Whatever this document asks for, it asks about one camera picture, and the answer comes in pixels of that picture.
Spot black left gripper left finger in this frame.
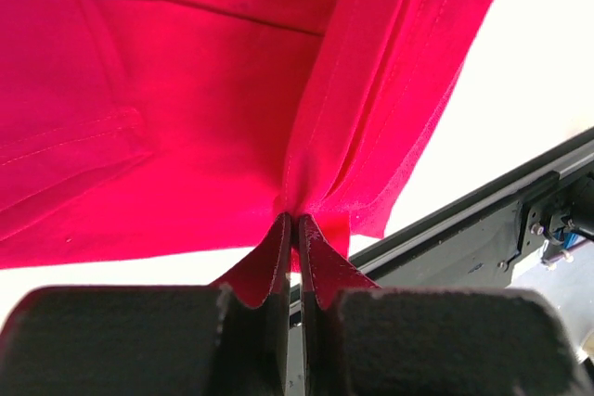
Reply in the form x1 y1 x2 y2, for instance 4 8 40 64
1 213 292 395

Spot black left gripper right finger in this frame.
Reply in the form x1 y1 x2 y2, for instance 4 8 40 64
296 215 593 395

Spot magenta t shirt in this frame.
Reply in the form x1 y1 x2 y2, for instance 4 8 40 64
0 0 519 309

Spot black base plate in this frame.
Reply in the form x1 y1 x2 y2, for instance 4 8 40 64
348 131 593 289

